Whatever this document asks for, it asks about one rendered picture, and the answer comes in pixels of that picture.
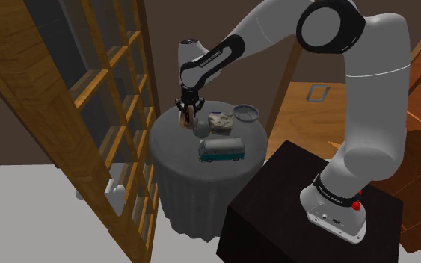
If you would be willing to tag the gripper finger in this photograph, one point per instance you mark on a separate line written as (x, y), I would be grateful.
(181, 105)
(199, 104)

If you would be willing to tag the white rounded figure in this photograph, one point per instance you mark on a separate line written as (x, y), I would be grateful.
(119, 198)

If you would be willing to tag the grey bowl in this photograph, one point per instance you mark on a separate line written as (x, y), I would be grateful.
(246, 113)

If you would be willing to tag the wooden open shelf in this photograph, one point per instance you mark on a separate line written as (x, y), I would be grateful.
(49, 98)

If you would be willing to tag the teal and white toy van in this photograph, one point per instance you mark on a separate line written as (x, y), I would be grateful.
(221, 150)

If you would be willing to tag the grey rectangular frame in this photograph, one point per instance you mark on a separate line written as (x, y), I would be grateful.
(309, 95)

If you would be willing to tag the wooden post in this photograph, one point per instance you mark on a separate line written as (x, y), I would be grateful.
(283, 91)

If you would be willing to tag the grey ball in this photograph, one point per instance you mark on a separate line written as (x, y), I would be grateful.
(202, 130)

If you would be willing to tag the brown doughnut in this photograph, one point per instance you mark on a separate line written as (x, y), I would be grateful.
(187, 121)

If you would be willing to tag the round table with grey cloth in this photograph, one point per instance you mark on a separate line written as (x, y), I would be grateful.
(181, 167)

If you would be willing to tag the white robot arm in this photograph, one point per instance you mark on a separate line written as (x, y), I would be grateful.
(374, 109)

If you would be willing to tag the dark robot stand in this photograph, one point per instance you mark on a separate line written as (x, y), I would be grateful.
(268, 218)

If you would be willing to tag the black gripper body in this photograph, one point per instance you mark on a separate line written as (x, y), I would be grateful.
(190, 95)

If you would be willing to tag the beige rock-shaped lump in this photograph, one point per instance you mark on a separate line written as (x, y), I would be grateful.
(221, 124)

